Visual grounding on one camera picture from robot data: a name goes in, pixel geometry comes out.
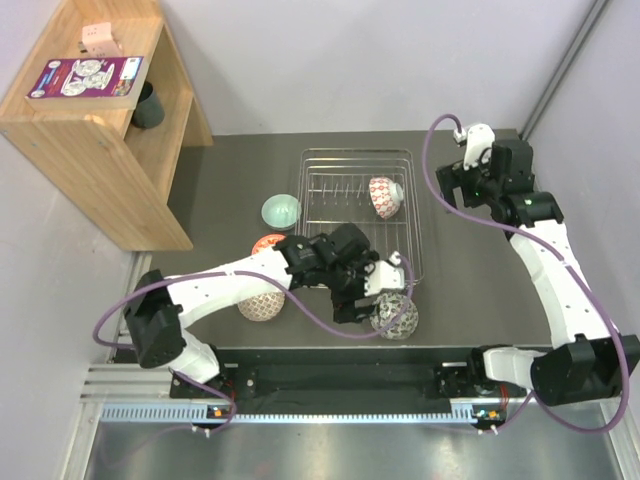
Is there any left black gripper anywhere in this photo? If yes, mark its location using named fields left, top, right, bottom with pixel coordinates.
left=323, top=253, right=380, bottom=323

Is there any black white paisley bowl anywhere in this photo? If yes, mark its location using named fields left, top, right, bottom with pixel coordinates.
left=370, top=292, right=419, bottom=341

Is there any white red patterned bowl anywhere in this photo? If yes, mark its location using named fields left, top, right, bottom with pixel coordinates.
left=368, top=177, right=404, bottom=220

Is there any metal wire dish rack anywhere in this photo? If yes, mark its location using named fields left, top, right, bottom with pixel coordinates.
left=295, top=148, right=423, bottom=282

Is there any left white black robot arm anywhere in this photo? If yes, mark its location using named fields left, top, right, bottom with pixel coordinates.
left=123, top=223, right=403, bottom=397

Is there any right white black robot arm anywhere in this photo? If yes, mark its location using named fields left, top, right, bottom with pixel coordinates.
left=436, top=138, right=623, bottom=406

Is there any beige lattice patterned bowl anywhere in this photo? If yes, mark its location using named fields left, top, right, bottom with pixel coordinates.
left=238, top=293, right=285, bottom=322

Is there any red floral bowl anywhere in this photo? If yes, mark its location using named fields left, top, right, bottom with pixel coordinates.
left=251, top=233, right=286, bottom=255

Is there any mint green bowl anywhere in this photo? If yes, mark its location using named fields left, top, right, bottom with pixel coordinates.
left=261, top=194, right=301, bottom=231

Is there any wooden shelf unit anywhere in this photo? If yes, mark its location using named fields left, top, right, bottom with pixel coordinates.
left=1, top=1, right=213, bottom=251

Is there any dark grey cup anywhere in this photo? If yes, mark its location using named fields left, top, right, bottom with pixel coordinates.
left=131, top=81, right=165, bottom=129

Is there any purple book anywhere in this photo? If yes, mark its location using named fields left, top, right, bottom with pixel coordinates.
left=25, top=56, right=149, bottom=111

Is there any pink power adapter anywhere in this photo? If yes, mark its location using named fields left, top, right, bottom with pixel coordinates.
left=78, top=22, right=123, bottom=58

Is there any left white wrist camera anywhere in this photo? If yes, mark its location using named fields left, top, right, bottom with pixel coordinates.
left=364, top=251, right=405, bottom=297

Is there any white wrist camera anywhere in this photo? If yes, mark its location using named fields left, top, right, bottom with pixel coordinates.
left=453, top=123, right=495, bottom=171
left=364, top=251, right=405, bottom=297

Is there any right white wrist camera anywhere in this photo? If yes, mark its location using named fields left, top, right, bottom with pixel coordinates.
left=453, top=123, right=495, bottom=171

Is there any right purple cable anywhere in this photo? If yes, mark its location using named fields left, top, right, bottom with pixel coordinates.
left=422, top=114, right=631, bottom=449

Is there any purple cable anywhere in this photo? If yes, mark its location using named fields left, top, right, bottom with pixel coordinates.
left=93, top=254, right=416, bottom=436
left=422, top=114, right=631, bottom=449

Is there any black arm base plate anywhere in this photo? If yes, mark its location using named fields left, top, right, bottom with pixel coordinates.
left=168, top=363, right=526, bottom=401

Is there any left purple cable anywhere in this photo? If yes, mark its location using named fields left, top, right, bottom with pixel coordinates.
left=93, top=254, right=416, bottom=436

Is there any aluminium rail frame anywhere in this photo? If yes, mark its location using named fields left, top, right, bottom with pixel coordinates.
left=61, top=349, right=639, bottom=479

